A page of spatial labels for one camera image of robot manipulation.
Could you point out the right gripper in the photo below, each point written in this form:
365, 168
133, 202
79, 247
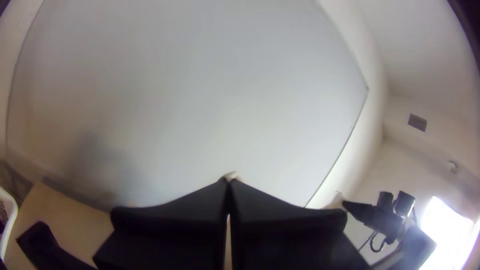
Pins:
384, 223

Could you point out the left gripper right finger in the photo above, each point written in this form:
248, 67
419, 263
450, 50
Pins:
285, 236

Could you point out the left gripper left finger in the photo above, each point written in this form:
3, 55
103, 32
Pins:
176, 232

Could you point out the white laundry basket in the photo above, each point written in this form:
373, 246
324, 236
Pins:
11, 213

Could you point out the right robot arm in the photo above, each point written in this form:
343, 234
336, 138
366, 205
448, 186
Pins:
404, 202

